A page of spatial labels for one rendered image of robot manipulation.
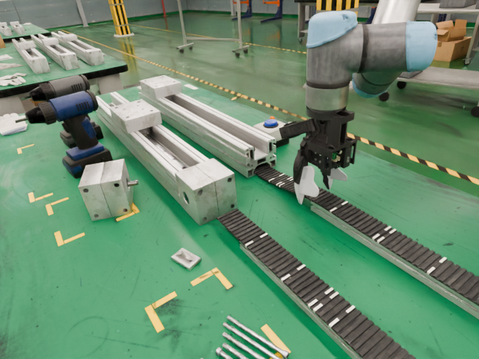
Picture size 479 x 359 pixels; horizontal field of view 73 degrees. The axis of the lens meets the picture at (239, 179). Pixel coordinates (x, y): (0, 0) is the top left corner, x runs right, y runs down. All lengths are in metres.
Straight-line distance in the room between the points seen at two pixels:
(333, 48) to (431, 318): 0.43
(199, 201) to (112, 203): 0.21
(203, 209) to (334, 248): 0.27
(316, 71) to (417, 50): 0.15
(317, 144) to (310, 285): 0.25
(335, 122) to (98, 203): 0.53
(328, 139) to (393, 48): 0.18
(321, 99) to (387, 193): 0.33
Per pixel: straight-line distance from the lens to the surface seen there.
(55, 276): 0.72
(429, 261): 0.62
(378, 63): 0.58
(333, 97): 0.58
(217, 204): 0.70
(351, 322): 0.51
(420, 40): 0.59
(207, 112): 1.09
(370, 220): 0.67
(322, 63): 0.57
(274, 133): 0.96
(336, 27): 0.56
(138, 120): 1.00
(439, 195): 0.85
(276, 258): 0.57
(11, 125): 1.60
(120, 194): 0.77
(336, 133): 0.60
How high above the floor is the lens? 1.23
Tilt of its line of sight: 32 degrees down
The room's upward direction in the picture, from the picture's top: 5 degrees counter-clockwise
